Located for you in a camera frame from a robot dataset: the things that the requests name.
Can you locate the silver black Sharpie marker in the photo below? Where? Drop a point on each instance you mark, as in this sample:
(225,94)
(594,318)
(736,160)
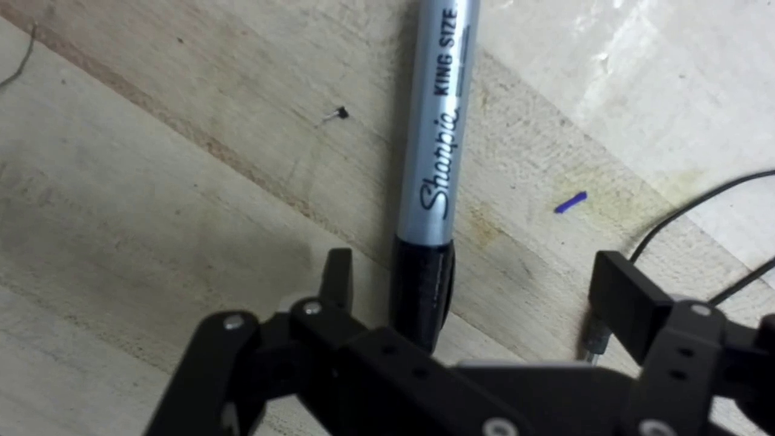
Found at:
(426,251)

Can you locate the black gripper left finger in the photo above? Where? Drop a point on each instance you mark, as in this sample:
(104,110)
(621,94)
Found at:
(237,364)

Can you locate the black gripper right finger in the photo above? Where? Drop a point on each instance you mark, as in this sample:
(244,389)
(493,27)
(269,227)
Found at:
(690,355)

